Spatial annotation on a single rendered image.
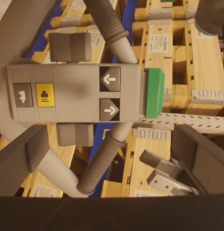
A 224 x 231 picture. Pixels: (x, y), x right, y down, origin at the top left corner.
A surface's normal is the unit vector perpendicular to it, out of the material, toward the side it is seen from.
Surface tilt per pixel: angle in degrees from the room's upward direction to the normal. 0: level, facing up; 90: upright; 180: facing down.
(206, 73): 90
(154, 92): 74
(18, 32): 68
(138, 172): 90
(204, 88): 90
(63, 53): 57
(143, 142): 90
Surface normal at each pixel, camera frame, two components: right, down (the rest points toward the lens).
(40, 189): -0.18, -0.46
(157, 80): 0.02, 0.28
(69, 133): 0.31, 0.27
